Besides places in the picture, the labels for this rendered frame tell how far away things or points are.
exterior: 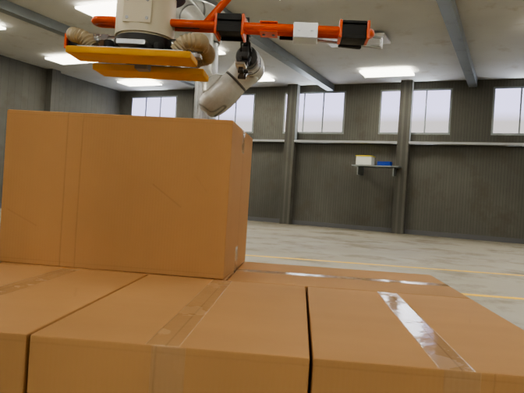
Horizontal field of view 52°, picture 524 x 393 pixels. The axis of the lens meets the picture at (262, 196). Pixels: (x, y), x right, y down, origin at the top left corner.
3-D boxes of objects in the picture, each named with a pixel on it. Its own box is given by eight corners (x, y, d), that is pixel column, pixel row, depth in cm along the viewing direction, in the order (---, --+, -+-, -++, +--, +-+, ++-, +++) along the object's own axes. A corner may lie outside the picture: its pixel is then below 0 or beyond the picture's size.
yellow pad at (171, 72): (91, 69, 162) (93, 52, 162) (104, 76, 172) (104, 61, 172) (203, 75, 160) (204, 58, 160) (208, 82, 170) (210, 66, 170)
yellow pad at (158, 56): (64, 51, 143) (65, 33, 143) (79, 61, 153) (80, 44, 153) (190, 58, 141) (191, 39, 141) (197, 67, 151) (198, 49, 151)
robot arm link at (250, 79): (269, 62, 194) (243, 88, 195) (271, 72, 210) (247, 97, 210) (249, 42, 195) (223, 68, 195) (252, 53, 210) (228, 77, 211)
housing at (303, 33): (292, 37, 150) (293, 20, 150) (292, 44, 157) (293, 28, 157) (317, 37, 149) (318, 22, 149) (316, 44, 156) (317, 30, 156)
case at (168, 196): (-3, 261, 140) (6, 108, 140) (68, 247, 180) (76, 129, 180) (223, 279, 134) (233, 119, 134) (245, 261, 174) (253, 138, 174)
